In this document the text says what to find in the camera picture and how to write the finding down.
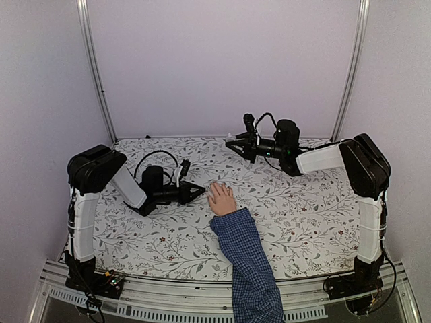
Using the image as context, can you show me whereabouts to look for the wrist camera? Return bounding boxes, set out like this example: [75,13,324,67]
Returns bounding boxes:
[243,113,259,142]
[173,159,191,187]

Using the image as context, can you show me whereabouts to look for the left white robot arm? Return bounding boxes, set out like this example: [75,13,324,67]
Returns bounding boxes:
[65,145,205,298]

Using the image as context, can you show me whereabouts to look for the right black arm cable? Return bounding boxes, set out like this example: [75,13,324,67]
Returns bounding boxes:
[256,112,280,131]

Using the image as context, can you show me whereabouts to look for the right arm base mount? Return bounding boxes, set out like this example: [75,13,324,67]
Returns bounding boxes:
[323,256,384,300]

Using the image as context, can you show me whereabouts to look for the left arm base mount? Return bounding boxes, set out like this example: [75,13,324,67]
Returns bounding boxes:
[65,258,124,299]

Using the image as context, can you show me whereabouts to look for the clear nail polish bottle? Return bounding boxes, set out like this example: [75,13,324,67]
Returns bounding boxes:
[226,133,236,141]

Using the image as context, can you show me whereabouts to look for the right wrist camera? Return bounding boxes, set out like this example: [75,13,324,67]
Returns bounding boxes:
[243,113,259,142]

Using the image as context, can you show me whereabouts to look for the left aluminium frame post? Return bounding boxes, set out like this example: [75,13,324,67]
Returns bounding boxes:
[76,0,118,143]

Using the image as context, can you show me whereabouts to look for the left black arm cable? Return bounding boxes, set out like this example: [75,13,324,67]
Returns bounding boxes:
[133,150,179,179]

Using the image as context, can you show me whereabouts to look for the front aluminium rail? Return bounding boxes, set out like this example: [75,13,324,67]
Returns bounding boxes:
[28,260,425,322]

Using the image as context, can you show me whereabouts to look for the right aluminium frame post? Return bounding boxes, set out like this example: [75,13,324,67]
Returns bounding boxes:
[330,0,370,141]

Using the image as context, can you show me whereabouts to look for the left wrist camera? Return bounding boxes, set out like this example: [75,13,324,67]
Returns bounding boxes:
[173,159,191,187]

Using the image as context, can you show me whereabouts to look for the aluminium frame post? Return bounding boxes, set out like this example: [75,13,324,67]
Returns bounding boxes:
[330,0,370,141]
[76,0,118,143]

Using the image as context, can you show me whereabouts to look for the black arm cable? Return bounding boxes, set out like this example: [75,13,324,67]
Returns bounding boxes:
[133,150,179,179]
[256,112,280,131]

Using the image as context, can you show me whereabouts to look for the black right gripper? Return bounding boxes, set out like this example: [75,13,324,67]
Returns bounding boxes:
[226,132,286,164]

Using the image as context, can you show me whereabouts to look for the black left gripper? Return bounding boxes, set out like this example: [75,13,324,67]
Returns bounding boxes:
[154,180,205,205]

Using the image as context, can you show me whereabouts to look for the floral patterned table mat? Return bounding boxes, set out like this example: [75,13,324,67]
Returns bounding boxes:
[67,136,381,282]

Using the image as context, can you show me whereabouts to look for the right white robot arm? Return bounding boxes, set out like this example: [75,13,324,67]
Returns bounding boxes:
[226,114,391,293]

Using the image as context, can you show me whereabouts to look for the person's bare hand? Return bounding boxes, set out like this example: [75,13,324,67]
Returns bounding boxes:
[207,182,237,217]

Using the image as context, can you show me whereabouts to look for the blue checkered sleeve forearm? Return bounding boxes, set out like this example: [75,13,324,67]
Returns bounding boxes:
[210,208,284,322]

